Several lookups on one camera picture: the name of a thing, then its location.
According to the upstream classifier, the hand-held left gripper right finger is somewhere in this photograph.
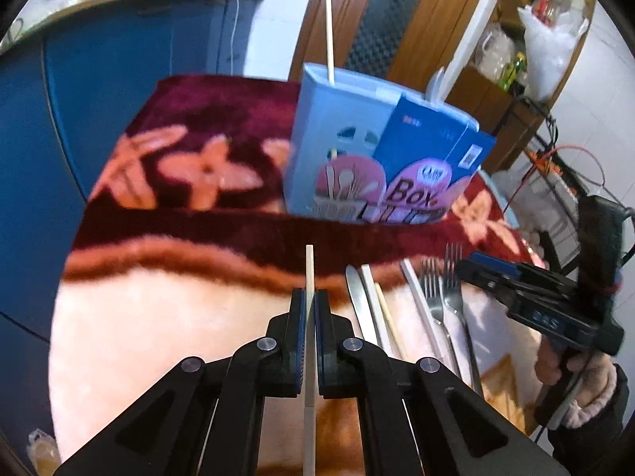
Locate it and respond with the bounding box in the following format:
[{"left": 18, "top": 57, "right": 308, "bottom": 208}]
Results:
[{"left": 314, "top": 288, "right": 571, "bottom": 476}]

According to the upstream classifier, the crumpled plastic bag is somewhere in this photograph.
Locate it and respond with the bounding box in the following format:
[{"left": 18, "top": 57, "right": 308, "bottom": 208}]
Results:
[{"left": 26, "top": 429, "right": 61, "bottom": 476}]

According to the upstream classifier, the black metal rack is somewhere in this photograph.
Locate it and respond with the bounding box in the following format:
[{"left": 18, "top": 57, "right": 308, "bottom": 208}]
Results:
[{"left": 516, "top": 96, "right": 598, "bottom": 271}]

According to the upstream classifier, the wooden chopstick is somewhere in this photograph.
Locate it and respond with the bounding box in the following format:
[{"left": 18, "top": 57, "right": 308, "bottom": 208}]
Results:
[
  {"left": 303, "top": 244, "right": 317, "bottom": 476},
  {"left": 373, "top": 282, "right": 408, "bottom": 360},
  {"left": 325, "top": 0, "right": 337, "bottom": 84}
]

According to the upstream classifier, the wooden door with glass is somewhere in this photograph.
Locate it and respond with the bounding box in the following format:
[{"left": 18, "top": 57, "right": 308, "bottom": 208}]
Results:
[{"left": 292, "top": 0, "right": 497, "bottom": 91}]

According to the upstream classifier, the white chopstick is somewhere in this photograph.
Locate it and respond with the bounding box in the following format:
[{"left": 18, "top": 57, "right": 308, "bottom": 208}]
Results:
[{"left": 360, "top": 264, "right": 395, "bottom": 358}]

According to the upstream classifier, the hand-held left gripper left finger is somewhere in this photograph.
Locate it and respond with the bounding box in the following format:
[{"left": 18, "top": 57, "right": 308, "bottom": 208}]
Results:
[{"left": 52, "top": 288, "right": 306, "bottom": 476}]

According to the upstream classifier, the person's right forearm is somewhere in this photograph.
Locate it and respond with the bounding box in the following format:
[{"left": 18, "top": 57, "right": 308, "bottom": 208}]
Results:
[{"left": 543, "top": 354, "right": 633, "bottom": 467}]

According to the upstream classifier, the clear plastic bag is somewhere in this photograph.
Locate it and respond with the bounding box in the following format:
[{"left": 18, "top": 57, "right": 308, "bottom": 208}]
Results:
[{"left": 475, "top": 24, "right": 518, "bottom": 81}]

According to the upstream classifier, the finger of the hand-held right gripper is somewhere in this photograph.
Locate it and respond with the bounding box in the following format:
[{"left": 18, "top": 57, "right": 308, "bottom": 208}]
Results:
[
  {"left": 469, "top": 252, "right": 577, "bottom": 292},
  {"left": 455, "top": 260, "right": 547, "bottom": 304}
]

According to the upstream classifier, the steel fork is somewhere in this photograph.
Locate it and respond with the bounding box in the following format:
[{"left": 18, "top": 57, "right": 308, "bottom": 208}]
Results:
[
  {"left": 443, "top": 243, "right": 483, "bottom": 397},
  {"left": 419, "top": 257, "right": 463, "bottom": 378}
]

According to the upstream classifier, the silver chopstick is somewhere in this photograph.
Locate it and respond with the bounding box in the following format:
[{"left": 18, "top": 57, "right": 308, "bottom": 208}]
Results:
[{"left": 400, "top": 258, "right": 447, "bottom": 364}]

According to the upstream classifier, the blue kitchen base cabinet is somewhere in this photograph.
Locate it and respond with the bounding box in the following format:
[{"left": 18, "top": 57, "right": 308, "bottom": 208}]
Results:
[{"left": 0, "top": 0, "right": 265, "bottom": 343}]

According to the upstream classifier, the white plastic bag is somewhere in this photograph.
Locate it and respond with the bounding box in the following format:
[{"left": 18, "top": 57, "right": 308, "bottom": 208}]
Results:
[{"left": 517, "top": 4, "right": 592, "bottom": 103}]

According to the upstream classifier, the steel table knife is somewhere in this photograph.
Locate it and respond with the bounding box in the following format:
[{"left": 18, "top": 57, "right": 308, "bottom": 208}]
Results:
[{"left": 345, "top": 265, "right": 384, "bottom": 350}]

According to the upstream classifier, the wooden shelf with items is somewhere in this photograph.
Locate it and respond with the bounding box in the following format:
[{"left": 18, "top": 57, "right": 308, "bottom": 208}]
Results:
[{"left": 445, "top": 66, "right": 547, "bottom": 172}]

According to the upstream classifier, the maroon floral blanket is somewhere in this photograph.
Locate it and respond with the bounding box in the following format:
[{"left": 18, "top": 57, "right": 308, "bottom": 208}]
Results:
[{"left": 50, "top": 74, "right": 551, "bottom": 476}]

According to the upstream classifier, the light blue utensil holder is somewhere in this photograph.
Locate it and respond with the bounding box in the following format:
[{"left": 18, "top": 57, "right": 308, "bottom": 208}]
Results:
[{"left": 283, "top": 62, "right": 497, "bottom": 226}]

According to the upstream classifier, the green bottle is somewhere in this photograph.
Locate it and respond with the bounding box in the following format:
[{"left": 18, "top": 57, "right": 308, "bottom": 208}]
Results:
[{"left": 500, "top": 52, "right": 527, "bottom": 91}]

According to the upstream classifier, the white power cable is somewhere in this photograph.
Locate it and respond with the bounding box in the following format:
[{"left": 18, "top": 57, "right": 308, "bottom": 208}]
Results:
[{"left": 228, "top": 0, "right": 243, "bottom": 74}]

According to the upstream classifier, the person's right hand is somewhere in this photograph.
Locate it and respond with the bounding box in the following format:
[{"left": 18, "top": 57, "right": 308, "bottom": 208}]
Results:
[{"left": 534, "top": 338, "right": 563, "bottom": 388}]

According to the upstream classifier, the red cable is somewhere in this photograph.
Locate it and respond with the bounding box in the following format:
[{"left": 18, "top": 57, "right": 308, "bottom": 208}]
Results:
[{"left": 501, "top": 145, "right": 607, "bottom": 220}]

